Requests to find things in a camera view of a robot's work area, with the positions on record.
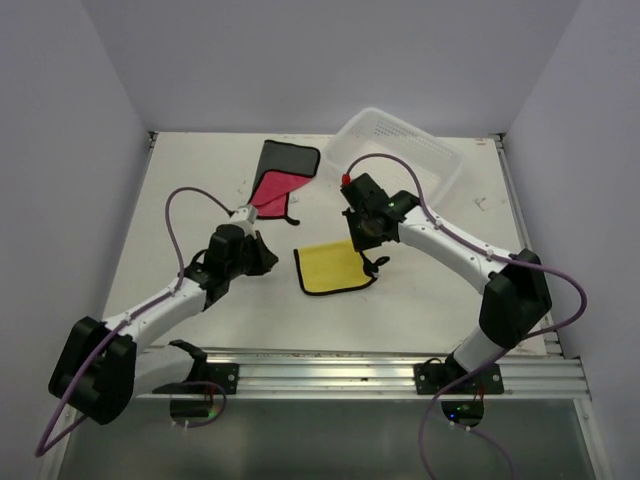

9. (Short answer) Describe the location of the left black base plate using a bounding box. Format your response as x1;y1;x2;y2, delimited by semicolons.
189;362;240;395

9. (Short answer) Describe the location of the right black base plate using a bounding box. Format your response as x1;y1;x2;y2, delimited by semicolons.
413;358;505;395

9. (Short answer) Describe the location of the white plastic basket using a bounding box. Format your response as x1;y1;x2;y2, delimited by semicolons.
322;107;464;207

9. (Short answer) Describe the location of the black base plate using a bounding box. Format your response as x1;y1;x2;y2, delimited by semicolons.
413;358;505;395
189;362;240;395

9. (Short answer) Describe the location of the grey and pink towel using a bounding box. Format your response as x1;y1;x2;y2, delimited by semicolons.
248;140;321;226

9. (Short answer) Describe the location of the grey and yellow towel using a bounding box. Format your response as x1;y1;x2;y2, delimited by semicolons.
293;240;390;297

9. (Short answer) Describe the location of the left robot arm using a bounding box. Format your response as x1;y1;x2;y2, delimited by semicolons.
48;223;279;425

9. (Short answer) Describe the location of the aluminium mounting rail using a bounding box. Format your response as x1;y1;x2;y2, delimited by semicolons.
134;349;586;401

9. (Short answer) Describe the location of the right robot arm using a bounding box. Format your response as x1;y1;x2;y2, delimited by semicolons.
340;174;552;393

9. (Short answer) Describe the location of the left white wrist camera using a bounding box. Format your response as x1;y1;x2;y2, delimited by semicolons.
229;204;258;237

